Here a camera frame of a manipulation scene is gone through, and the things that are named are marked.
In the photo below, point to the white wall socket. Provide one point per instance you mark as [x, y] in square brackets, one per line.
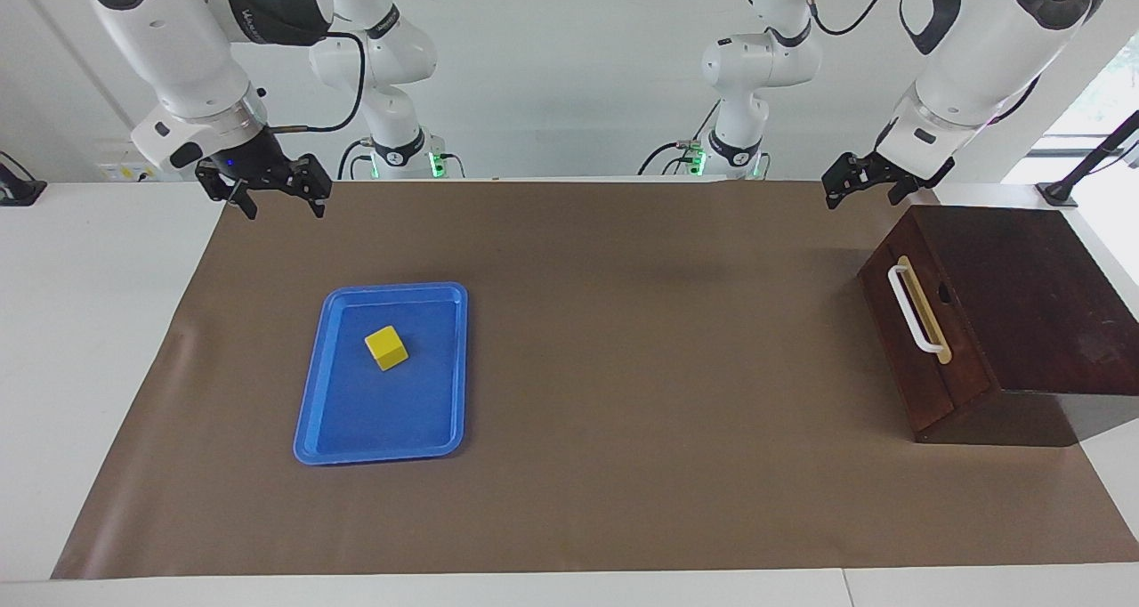
[125, 172]

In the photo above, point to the wooden drawer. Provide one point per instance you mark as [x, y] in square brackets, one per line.
[965, 349]

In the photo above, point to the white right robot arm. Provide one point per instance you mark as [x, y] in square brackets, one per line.
[178, 46]

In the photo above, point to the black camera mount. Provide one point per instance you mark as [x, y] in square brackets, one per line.
[18, 190]

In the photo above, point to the brown table mat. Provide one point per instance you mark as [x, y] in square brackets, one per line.
[667, 411]

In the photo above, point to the dark wooden cabinet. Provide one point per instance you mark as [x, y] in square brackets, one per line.
[1041, 304]

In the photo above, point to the yellow cube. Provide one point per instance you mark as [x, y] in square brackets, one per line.
[387, 349]

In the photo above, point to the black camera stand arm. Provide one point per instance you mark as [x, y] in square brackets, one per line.
[1090, 162]

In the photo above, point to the blue plastic tray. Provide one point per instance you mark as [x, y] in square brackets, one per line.
[374, 411]

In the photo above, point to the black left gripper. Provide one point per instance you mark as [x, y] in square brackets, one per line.
[916, 175]

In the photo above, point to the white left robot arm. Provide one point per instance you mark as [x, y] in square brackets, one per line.
[979, 46]

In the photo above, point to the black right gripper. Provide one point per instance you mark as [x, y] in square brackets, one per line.
[254, 162]

